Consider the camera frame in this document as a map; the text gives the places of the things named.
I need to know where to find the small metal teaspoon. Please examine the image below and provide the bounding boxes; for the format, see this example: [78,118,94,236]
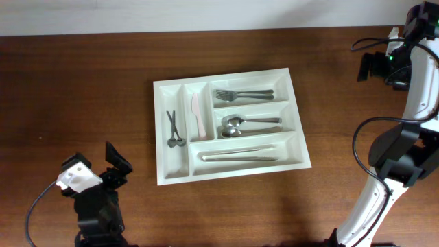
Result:
[167,111,177,148]

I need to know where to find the small metal rod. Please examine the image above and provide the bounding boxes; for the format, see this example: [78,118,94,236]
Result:
[170,111,187,147]

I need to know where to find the large metal spoon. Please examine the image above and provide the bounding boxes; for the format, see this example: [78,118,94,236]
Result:
[219,126,282,138]
[221,115,283,128]

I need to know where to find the metal fork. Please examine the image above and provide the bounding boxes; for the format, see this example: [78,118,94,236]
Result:
[213,89,274,95]
[215,94,274,102]

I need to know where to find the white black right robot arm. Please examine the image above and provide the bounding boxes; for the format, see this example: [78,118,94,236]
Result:
[322,1,438,246]

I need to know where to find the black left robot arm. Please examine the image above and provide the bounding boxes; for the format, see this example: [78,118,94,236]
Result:
[56,141,133,246]

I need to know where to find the white plastic cutlery tray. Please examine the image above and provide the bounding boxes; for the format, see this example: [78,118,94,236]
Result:
[153,68,311,185]

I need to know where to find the black right camera cable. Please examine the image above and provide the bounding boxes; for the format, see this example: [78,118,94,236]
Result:
[350,36,439,247]

